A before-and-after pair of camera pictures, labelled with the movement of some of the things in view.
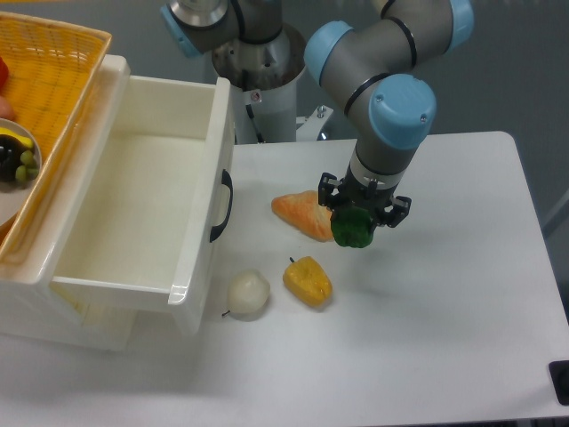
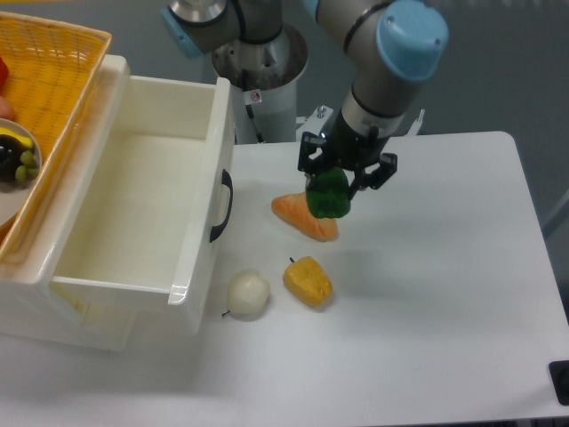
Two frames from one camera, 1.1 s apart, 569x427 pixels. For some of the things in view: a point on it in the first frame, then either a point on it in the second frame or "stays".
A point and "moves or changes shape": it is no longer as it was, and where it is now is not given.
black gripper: (376, 201) → (347, 148)
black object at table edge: (559, 374) stays
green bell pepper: (352, 227) moves or changes shape
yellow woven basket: (52, 68) stays
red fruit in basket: (4, 72) stays
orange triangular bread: (304, 211) stays
